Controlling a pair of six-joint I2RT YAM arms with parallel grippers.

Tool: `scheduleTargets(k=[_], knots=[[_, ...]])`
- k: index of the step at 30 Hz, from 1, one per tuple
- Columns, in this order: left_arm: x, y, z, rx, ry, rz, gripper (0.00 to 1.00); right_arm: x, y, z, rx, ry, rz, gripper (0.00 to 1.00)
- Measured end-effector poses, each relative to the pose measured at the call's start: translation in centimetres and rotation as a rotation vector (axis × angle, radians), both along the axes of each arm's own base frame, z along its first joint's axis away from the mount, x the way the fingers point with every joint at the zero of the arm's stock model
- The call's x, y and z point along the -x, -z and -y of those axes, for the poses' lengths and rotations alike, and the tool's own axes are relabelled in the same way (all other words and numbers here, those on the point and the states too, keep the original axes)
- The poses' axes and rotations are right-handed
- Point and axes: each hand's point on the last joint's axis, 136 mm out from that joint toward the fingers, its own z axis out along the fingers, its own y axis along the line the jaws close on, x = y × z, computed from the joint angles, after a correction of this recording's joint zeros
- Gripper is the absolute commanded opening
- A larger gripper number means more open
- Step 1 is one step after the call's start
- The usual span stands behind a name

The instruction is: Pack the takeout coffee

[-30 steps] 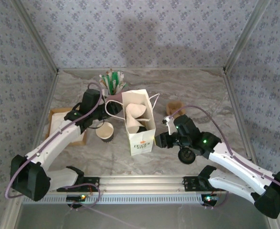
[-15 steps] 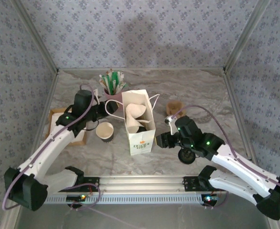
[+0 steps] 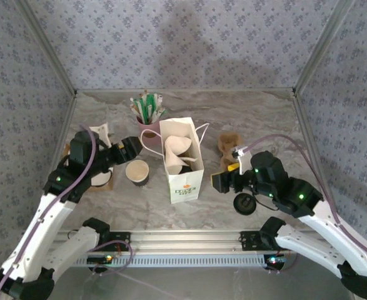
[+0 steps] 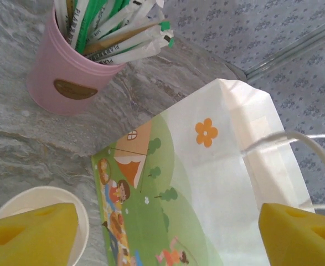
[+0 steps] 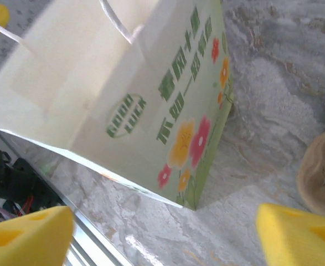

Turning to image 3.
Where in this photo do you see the white paper takeout bag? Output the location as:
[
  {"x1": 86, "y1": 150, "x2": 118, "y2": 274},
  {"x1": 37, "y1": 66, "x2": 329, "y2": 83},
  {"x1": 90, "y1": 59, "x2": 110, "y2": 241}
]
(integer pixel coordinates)
[{"x1": 140, "y1": 117, "x2": 209, "y2": 205}]

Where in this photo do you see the black paper coffee cup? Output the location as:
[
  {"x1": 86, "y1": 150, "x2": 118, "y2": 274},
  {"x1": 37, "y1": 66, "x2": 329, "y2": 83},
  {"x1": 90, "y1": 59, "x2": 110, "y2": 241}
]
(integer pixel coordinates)
[{"x1": 125, "y1": 159, "x2": 150, "y2": 188}]

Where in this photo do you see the pink holder cup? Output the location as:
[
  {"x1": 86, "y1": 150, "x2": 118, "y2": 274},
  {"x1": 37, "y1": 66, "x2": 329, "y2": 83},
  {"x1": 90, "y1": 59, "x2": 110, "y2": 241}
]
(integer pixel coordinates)
[{"x1": 136, "y1": 117, "x2": 163, "y2": 147}]

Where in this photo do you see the white paper napkin stack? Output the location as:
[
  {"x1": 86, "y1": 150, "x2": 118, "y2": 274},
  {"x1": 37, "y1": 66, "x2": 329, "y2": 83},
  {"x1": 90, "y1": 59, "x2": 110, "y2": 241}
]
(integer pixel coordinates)
[{"x1": 89, "y1": 167, "x2": 114, "y2": 188}]

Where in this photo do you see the brown sugar stick sachet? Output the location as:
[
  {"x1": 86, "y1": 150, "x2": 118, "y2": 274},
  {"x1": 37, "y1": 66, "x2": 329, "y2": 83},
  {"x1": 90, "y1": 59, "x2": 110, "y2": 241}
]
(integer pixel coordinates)
[{"x1": 129, "y1": 97, "x2": 142, "y2": 119}]

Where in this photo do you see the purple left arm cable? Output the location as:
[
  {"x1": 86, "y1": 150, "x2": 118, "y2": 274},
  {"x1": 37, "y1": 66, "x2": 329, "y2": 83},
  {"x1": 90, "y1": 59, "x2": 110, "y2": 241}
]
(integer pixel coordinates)
[{"x1": 0, "y1": 124, "x2": 134, "y2": 300}]

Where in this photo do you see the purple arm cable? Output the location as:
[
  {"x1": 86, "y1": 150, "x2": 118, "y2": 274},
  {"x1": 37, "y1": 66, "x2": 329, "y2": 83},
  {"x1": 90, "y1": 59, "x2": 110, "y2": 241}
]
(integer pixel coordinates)
[
  {"x1": 0, "y1": 124, "x2": 134, "y2": 300},
  {"x1": 241, "y1": 134, "x2": 367, "y2": 276}
]

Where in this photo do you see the aluminium side rail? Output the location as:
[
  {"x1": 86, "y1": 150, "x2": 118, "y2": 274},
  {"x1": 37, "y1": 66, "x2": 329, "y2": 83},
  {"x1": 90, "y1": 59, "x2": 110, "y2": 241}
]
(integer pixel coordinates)
[
  {"x1": 291, "y1": 89, "x2": 350, "y2": 231},
  {"x1": 31, "y1": 93, "x2": 78, "y2": 231}
]

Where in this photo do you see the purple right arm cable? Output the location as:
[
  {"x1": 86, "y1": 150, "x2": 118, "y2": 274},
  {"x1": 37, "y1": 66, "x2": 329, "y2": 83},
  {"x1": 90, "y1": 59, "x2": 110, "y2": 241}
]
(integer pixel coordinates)
[{"x1": 241, "y1": 134, "x2": 367, "y2": 276}]

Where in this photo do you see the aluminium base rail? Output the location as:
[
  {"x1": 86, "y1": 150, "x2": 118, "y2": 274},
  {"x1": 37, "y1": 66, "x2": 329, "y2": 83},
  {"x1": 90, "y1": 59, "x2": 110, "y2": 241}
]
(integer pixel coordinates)
[{"x1": 16, "y1": 229, "x2": 358, "y2": 253}]

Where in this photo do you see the grey slotted cable duct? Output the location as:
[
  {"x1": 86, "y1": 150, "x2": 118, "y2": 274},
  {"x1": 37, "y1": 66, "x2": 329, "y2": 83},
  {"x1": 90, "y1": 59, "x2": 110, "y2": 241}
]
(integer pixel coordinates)
[{"x1": 29, "y1": 253, "x2": 286, "y2": 269}]

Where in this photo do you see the aluminium frame post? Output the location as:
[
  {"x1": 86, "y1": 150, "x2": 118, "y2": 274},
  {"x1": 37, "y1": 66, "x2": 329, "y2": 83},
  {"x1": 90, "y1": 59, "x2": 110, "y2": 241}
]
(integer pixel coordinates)
[
  {"x1": 13, "y1": 0, "x2": 78, "y2": 96},
  {"x1": 292, "y1": 0, "x2": 358, "y2": 94}
]

